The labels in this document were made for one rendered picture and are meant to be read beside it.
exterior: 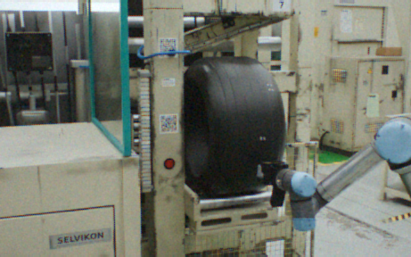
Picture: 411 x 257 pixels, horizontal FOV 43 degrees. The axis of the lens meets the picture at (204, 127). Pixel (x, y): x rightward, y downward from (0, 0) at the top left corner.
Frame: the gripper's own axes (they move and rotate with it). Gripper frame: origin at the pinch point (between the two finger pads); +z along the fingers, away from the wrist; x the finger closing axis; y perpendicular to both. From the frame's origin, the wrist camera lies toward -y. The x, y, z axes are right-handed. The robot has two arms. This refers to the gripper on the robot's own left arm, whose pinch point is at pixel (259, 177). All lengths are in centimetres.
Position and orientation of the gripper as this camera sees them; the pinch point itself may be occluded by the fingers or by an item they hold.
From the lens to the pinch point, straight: 203.2
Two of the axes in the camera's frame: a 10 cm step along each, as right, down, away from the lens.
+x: -9.4, 0.7, -3.3
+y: -0.5, -10.0, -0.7
